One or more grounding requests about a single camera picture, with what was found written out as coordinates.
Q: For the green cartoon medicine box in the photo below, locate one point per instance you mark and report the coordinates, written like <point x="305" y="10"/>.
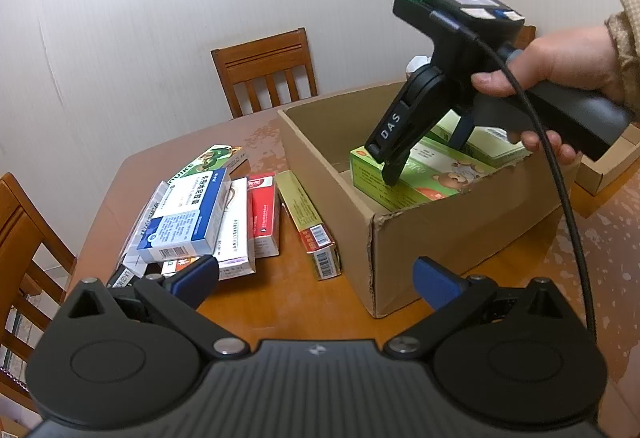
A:
<point x="210" y="160"/>

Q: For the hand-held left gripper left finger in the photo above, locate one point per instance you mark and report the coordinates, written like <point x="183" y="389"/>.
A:
<point x="192" y="278"/>

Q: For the wooden desktop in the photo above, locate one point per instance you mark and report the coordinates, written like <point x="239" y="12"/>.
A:
<point x="310" y="308"/>

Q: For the large light green medicine box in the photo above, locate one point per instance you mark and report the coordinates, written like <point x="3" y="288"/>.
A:
<point x="480" y="140"/>

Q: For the red gold medicine box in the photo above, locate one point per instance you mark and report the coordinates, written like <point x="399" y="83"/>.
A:
<point x="305" y="218"/>

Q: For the cardboard lid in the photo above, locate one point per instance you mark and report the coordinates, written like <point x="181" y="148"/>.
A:
<point x="615" y="162"/>

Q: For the brown cardboard box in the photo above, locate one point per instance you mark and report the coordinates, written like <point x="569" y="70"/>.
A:
<point x="450" y="243"/>

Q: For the black white medicine box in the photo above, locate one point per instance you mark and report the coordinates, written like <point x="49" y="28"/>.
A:
<point x="122" y="277"/>

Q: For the person's right hand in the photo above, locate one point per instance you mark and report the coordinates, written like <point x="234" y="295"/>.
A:
<point x="570" y="57"/>

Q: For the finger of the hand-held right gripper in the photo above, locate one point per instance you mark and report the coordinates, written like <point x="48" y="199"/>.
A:
<point x="462" y="132"/>
<point x="395" y="170"/>

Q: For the green bear print medicine box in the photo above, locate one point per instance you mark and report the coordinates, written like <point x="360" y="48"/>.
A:
<point x="435" y="175"/>

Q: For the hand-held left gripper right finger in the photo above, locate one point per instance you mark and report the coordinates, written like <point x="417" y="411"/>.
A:
<point x="435" y="280"/>

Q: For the white text printed medicine box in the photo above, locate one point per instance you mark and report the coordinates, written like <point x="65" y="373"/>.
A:
<point x="142" y="228"/>

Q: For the white orange medicine box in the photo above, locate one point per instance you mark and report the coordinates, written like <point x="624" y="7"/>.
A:
<point x="236" y="233"/>

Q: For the person's right forearm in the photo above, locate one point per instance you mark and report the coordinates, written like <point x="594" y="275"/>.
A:
<point x="627" y="32"/>

